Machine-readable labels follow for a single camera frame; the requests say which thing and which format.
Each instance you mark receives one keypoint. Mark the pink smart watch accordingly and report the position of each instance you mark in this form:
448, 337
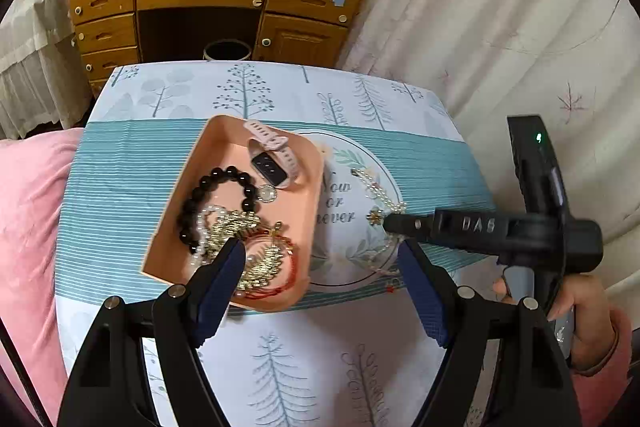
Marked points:
271, 155

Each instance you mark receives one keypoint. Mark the dark waste bin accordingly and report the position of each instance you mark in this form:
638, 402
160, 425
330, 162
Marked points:
227, 50

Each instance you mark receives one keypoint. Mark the green flower earring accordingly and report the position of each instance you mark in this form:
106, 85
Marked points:
375, 216

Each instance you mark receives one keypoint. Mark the white floral curtain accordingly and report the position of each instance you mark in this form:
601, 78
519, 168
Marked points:
573, 62

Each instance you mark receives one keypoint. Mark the printed tablecloth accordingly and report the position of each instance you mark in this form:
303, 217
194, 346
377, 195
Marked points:
303, 164

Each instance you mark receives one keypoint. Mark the pink blanket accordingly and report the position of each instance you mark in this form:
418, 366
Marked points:
34, 173

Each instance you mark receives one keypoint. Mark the round pearl earring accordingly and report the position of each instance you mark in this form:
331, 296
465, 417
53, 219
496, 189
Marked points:
266, 194

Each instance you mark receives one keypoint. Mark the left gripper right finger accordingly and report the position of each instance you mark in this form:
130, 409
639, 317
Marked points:
531, 384

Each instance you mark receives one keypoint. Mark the wooden desk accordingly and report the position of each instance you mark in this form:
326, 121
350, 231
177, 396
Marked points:
113, 33

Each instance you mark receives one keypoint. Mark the person right hand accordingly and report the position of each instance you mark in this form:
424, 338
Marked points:
595, 335

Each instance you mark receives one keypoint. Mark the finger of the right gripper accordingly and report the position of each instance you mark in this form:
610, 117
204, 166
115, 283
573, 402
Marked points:
419, 227

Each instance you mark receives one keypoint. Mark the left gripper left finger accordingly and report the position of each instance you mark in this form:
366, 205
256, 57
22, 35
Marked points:
109, 384

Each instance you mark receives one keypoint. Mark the gold leaf brooch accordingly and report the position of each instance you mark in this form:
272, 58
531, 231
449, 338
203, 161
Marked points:
270, 261

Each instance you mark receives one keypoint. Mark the white lace cover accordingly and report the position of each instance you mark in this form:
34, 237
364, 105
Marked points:
42, 79

